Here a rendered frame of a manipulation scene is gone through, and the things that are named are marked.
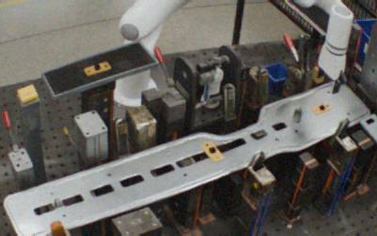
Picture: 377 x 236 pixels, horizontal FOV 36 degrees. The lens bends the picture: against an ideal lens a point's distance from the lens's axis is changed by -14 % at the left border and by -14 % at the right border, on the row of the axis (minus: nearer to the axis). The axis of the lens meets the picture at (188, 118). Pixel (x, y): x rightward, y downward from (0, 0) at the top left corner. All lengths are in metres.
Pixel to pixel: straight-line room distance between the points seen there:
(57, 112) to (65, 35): 1.71
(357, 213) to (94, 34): 2.45
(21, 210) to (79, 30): 2.57
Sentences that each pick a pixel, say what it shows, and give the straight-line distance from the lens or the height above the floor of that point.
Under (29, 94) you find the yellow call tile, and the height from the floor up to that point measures 1.16.
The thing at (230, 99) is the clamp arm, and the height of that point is 1.06.
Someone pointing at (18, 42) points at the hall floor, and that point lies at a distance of 4.23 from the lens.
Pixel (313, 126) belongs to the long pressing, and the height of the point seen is 1.00.
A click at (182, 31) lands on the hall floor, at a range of 4.26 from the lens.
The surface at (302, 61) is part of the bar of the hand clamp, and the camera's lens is 2.26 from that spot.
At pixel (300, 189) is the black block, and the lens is 2.13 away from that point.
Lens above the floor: 2.42
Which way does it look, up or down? 42 degrees down
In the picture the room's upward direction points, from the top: 7 degrees clockwise
